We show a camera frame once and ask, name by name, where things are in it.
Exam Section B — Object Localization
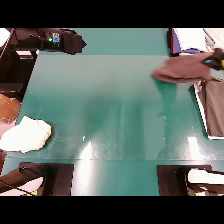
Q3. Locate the white T-shirt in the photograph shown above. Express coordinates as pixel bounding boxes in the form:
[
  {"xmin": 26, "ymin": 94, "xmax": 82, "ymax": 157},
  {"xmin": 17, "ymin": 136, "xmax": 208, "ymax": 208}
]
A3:
[{"xmin": 0, "ymin": 115, "xmax": 53, "ymax": 154}]

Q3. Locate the grey garment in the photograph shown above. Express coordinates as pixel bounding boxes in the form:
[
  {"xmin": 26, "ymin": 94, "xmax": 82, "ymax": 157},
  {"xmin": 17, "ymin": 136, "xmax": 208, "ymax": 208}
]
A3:
[{"xmin": 194, "ymin": 78, "xmax": 224, "ymax": 138}]

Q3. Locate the white garment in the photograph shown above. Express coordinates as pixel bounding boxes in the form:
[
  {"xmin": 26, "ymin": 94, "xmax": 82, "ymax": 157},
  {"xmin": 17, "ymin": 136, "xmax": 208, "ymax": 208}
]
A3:
[{"xmin": 170, "ymin": 28, "xmax": 208, "ymax": 55}]

